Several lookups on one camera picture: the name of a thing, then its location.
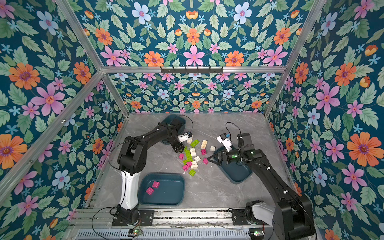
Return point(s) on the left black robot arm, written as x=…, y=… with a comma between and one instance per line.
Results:
x=132, y=160

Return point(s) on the pink small lego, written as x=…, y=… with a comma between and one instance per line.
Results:
x=155, y=184

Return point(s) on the cream lego center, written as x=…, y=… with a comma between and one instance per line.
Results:
x=193, y=152

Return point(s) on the right teal bin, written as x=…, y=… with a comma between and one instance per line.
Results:
x=236, y=172

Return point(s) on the green lego lower center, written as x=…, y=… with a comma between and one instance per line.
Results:
x=186, y=161

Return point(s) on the far teal bin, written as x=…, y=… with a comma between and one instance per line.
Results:
x=171, y=119

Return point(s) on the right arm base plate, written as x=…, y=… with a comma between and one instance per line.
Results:
x=240, y=218

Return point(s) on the black wall hook rail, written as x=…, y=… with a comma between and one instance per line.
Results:
x=191, y=70

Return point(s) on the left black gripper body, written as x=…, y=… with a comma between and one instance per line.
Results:
x=177, y=145

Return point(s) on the teal bin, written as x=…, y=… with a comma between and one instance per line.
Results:
x=170, y=192
x=236, y=172
x=171, y=119

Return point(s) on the near teal bin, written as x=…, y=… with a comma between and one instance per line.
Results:
x=170, y=192

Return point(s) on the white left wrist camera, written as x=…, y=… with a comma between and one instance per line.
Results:
x=185, y=136

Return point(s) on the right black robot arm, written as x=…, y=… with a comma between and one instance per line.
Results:
x=291, y=217

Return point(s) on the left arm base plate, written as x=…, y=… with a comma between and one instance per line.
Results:
x=125, y=218

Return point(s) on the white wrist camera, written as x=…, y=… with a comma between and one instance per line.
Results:
x=225, y=140
x=185, y=136

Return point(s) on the green long lego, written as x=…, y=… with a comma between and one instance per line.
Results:
x=195, y=143
x=188, y=153

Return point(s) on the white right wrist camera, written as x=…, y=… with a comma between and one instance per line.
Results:
x=225, y=140

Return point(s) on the green small lego near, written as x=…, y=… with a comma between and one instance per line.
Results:
x=192, y=172

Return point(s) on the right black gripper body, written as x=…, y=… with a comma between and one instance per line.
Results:
x=234, y=156

